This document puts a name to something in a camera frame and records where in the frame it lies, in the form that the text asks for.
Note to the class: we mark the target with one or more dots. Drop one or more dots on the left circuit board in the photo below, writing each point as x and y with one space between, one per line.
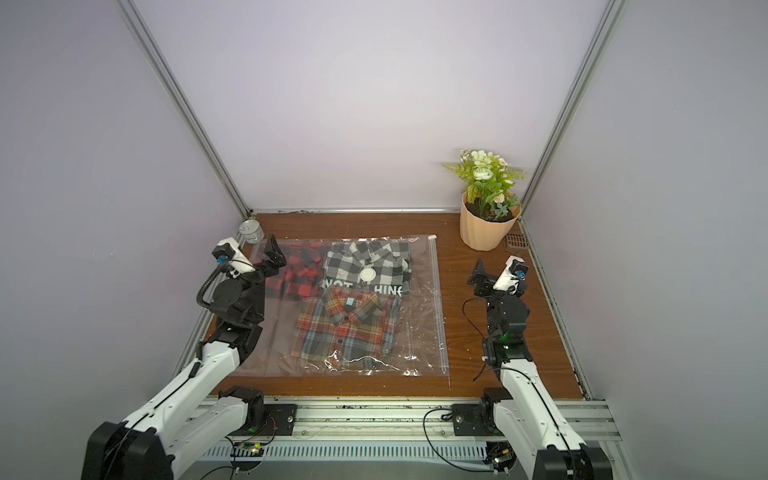
246 456

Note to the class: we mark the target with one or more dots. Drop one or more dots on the red black plaid shirt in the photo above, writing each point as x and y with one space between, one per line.
301 277

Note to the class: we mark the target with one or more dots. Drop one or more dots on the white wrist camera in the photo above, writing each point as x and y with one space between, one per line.
513 278
234 262

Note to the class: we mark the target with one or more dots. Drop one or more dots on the circuit board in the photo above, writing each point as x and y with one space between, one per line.
500 457
246 456

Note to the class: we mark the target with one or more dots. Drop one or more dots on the black white plaid shirt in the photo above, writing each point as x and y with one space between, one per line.
382 266

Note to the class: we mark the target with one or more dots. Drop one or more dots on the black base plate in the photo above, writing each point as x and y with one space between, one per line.
279 420
473 420

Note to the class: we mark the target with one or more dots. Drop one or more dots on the peach flower pot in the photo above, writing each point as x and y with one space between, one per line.
481 235

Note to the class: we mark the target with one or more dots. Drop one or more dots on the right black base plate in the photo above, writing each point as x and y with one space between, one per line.
473 420

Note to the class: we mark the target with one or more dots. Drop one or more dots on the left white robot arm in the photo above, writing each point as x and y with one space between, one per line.
163 438

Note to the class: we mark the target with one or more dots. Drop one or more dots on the green artificial plant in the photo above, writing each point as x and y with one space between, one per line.
488 193

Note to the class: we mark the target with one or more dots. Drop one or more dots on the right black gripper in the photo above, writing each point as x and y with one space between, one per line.
486 285

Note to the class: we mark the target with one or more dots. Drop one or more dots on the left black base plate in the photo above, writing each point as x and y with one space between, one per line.
279 420

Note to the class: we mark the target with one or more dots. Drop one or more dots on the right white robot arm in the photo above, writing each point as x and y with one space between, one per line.
542 440

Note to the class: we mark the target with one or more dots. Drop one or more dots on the right circuit board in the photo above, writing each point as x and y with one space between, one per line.
500 457

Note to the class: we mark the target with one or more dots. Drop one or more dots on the aluminium mounting rail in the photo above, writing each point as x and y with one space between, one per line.
375 429

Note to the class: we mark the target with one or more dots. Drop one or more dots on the clear plastic vacuum bag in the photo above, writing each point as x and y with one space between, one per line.
420 339

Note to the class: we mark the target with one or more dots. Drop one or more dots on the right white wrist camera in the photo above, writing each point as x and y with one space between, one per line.
513 278

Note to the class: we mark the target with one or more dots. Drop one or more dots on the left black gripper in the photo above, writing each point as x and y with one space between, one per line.
274 264

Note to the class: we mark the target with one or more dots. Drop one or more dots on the small metal can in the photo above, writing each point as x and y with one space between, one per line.
251 231

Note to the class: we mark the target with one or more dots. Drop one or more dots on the multicolour plaid shirt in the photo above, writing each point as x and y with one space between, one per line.
346 328

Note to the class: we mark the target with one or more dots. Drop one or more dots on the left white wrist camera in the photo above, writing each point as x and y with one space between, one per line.
234 262

